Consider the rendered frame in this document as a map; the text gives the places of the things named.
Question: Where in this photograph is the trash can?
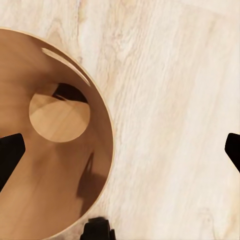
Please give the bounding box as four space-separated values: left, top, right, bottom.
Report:
0 26 115 240

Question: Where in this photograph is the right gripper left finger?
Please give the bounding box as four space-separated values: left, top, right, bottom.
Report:
0 133 26 192

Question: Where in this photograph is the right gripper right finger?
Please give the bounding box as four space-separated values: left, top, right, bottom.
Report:
224 132 240 172

